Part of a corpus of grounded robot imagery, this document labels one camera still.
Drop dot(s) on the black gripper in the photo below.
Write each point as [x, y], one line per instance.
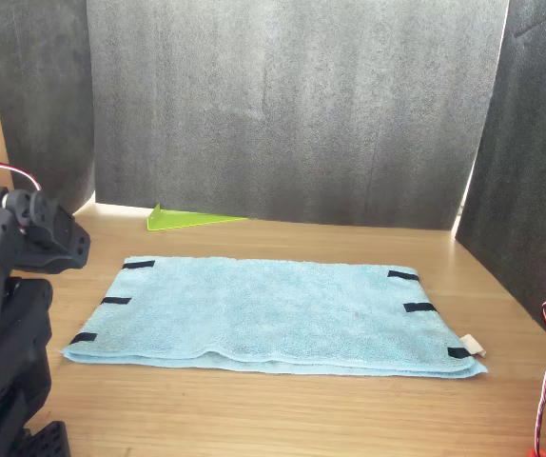
[44, 263]

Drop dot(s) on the light blue terry towel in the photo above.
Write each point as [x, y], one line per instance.
[273, 314]

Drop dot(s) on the black tape strip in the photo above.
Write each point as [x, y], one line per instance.
[420, 307]
[457, 352]
[83, 338]
[138, 264]
[402, 275]
[116, 301]

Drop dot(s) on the light grey foam panel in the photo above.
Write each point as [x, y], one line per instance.
[278, 119]

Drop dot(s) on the green acrylic bracket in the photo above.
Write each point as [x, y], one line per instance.
[182, 221]

